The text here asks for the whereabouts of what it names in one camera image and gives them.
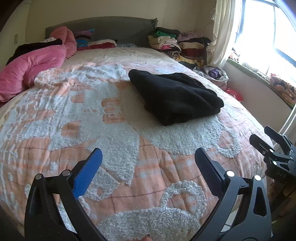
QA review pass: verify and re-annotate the pink duvet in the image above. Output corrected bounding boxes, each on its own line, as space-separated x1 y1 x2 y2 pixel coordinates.
1 26 77 105

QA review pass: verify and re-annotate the cream wardrobe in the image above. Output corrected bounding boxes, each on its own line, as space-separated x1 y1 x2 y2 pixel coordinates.
1 12 28 67

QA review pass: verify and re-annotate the black garment on duvet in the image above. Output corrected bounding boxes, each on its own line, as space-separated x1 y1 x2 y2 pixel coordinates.
6 39 63 65

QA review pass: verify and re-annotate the floral laundry basket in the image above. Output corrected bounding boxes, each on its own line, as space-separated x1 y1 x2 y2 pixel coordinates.
193 65 229 91

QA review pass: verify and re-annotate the pile of folded clothes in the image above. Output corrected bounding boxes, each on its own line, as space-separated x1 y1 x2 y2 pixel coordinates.
148 27 211 69

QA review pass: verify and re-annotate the red and white pillow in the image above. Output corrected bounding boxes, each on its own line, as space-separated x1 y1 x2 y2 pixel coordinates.
77 39 117 51

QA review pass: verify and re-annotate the cream curtain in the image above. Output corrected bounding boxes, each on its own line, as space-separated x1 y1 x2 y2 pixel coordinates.
207 0 242 68

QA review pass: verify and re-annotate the red plastic bag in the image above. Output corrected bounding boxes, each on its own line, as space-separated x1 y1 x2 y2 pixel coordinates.
225 88 243 102

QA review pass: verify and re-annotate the grey upholstered headboard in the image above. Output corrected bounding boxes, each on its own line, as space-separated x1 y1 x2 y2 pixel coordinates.
45 16 158 48

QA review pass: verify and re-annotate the striped colourful pillow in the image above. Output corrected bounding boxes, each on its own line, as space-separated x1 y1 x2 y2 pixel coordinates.
74 29 94 48

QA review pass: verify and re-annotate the black long-sleeve sweater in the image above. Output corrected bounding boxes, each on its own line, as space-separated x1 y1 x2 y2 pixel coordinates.
128 69 224 126

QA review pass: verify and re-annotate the peach quilted bedspread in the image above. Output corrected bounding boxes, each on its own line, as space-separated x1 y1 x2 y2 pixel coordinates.
1 48 271 240

